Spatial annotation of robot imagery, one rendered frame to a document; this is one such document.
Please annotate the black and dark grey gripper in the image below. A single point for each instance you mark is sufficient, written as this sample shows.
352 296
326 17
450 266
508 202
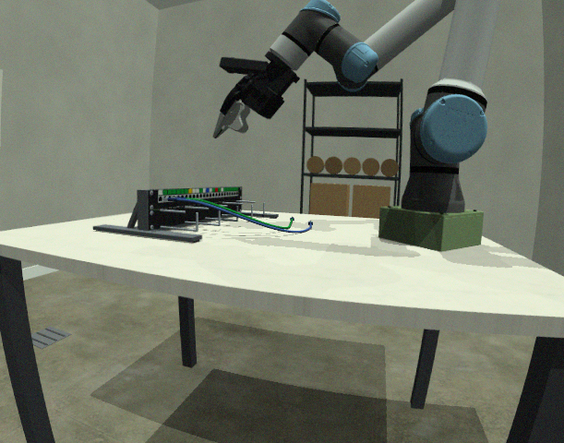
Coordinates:
251 89

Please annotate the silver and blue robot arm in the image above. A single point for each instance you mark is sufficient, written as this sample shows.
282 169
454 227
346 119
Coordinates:
454 127

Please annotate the dark grey port rack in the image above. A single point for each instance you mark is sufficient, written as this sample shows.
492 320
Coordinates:
152 220

